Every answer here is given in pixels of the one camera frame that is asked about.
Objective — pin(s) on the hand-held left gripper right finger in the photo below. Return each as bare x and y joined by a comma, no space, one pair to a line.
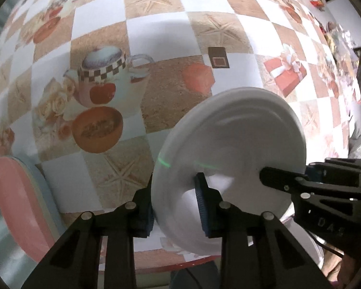
202,204

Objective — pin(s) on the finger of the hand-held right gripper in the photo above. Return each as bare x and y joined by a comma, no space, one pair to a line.
313,171
276,179

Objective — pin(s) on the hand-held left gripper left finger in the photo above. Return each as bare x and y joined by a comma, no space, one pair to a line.
149,224

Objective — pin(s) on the white plate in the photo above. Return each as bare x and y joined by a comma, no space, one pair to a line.
228,132

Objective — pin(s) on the person's right forearm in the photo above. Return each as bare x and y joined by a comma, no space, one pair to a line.
334,266

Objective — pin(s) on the white bowl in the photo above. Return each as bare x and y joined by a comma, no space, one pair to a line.
306,246

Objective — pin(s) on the light green bowl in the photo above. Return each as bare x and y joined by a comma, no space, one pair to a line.
49,198

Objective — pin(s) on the checkered printed tablecloth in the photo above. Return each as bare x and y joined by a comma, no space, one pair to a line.
168,30

